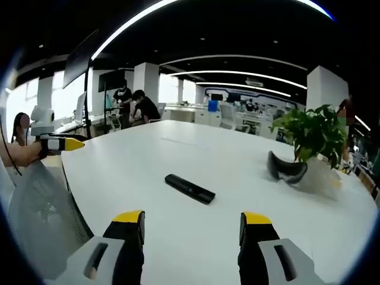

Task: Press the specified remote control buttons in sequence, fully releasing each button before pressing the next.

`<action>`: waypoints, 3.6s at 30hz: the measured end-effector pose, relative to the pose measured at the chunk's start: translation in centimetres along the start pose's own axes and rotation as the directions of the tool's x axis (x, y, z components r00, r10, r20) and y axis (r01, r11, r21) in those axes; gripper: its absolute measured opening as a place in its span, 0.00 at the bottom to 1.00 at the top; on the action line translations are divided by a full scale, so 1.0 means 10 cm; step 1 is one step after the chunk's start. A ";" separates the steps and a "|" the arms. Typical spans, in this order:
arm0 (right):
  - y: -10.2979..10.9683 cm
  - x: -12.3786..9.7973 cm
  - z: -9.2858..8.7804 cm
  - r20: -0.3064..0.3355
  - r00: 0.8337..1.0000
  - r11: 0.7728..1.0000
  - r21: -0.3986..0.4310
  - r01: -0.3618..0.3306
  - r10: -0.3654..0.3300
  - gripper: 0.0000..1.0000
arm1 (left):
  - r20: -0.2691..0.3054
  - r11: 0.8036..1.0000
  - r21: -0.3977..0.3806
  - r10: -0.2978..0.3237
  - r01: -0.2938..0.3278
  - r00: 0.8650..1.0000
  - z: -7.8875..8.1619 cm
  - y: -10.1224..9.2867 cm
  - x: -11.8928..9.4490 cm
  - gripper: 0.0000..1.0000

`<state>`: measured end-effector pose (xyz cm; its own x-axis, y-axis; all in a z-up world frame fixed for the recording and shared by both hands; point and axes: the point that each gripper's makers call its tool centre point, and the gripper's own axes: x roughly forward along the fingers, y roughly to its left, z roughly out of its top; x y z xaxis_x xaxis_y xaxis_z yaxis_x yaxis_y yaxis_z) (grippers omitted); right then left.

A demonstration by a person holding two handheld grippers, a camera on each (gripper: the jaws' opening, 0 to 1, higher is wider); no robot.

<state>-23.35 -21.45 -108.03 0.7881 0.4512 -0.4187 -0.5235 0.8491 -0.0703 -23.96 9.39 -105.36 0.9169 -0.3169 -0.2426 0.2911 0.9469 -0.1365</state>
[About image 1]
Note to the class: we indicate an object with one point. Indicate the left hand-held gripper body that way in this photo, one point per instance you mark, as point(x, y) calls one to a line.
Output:
point(41, 121)

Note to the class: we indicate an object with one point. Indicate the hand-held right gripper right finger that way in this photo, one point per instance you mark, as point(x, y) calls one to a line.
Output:
point(261, 237)

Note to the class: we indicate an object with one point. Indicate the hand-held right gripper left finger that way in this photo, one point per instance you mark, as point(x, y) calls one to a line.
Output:
point(124, 237)

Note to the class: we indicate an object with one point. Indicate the black remote control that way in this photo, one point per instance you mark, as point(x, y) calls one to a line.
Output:
point(190, 188)

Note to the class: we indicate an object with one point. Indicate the computer monitor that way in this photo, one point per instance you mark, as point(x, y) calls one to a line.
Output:
point(79, 107)

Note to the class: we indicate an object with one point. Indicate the black monitor on stand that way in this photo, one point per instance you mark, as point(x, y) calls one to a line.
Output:
point(80, 65)

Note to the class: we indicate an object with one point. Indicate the black headset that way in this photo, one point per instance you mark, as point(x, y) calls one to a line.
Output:
point(285, 170)

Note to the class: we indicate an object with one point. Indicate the grey mesh office chair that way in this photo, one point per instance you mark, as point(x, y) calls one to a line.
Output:
point(44, 213)

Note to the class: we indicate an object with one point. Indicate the green potted plant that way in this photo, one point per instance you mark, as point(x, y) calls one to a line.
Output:
point(314, 133)

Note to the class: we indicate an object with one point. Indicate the blue box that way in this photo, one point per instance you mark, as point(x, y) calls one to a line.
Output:
point(213, 106)

